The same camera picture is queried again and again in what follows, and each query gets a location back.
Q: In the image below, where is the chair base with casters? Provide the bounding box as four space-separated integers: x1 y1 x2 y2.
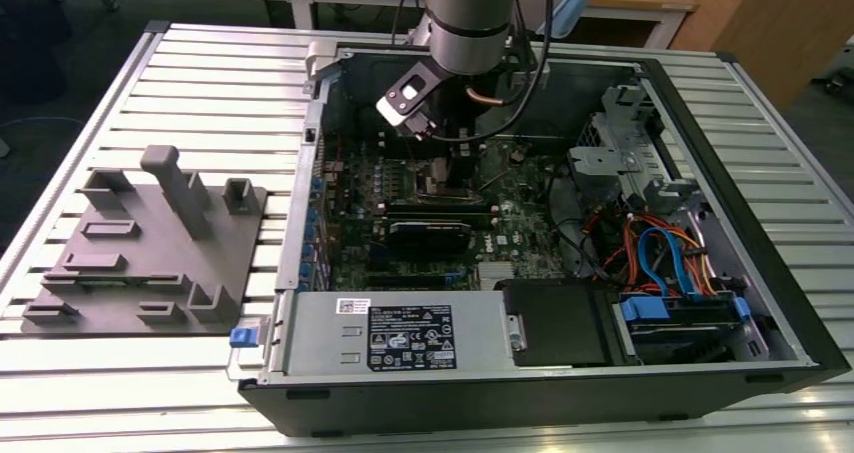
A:
823 42 854 97

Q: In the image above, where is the black graphics card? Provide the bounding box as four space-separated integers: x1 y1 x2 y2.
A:
384 220 473 255

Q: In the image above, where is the black expansion slot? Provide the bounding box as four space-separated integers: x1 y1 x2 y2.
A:
364 272 461 291

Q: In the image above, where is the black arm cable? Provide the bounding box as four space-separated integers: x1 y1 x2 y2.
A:
425 0 556 142

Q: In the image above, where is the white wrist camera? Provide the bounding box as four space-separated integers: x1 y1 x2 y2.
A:
374 65 446 140

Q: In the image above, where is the grey case latch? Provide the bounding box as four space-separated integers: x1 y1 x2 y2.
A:
302 40 342 83

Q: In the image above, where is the wooden cabinet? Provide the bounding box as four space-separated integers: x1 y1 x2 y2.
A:
672 0 854 110

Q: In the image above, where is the grey parts rack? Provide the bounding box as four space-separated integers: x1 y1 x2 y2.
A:
18 144 269 336

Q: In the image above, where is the hard disk in blue carrier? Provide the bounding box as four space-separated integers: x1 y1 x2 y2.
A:
616 292 752 365

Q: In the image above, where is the blue wire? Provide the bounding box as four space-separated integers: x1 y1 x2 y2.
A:
635 226 703 303

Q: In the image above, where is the silver power supply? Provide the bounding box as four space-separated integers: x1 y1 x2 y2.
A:
264 290 520 376

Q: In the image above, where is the silver CPU plate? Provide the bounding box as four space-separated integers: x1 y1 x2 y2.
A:
424 156 456 183

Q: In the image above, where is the metal drive cage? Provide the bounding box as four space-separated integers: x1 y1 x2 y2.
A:
565 85 709 217

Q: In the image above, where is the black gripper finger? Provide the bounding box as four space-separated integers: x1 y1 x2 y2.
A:
448 142 479 195

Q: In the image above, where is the orange wire bundle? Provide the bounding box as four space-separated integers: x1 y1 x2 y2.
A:
599 211 732 299

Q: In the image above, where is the black PC case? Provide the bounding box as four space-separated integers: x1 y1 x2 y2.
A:
225 40 852 439

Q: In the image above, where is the CPU socket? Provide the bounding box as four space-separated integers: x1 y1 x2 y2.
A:
413 158 487 205

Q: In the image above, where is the black plastic shroud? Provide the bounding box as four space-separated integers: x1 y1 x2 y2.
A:
493 278 633 370

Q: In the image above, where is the green motherboard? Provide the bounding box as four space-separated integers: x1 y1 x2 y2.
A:
318 132 581 294

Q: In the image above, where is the black power supply label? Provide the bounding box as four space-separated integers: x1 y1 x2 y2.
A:
366 304 456 373

